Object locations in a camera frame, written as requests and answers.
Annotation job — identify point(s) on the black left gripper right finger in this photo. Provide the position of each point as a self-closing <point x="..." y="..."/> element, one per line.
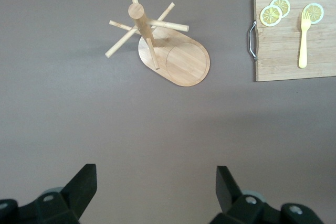
<point x="225" y="190"/>

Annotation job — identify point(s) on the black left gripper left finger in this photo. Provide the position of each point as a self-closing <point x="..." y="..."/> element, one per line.
<point x="78" y="190"/>

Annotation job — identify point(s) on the wooden mug tree rack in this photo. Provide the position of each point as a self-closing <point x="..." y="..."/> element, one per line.
<point x="183" y="61"/>

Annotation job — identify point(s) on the brown table mat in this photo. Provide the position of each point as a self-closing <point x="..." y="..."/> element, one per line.
<point x="78" y="116"/>

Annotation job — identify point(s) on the bamboo cutting board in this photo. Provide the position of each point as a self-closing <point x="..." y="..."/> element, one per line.
<point x="278" y="51"/>

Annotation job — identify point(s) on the yellow plastic fork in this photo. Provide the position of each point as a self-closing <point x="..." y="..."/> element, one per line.
<point x="303" y="45"/>

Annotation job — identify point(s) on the lemon slice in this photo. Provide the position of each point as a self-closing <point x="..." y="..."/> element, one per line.
<point x="270" y="16"/>
<point x="316" y="12"/>
<point x="284" y="4"/>

